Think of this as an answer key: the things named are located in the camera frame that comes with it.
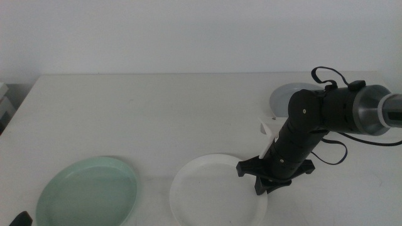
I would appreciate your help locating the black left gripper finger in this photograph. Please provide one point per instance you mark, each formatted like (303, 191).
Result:
(22, 219)

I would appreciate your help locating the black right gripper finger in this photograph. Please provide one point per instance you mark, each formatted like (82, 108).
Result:
(279, 185)
(261, 186)

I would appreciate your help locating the grey shallow bowl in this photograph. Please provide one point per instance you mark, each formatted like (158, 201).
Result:
(281, 99)

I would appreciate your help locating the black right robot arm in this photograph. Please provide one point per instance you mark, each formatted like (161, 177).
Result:
(339, 106)

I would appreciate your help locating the white shallow bowl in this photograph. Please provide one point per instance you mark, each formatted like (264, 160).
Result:
(213, 194)

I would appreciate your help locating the pale green shallow bowl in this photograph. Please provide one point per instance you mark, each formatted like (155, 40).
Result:
(88, 194)

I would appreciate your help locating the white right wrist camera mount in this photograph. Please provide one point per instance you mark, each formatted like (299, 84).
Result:
(270, 128)

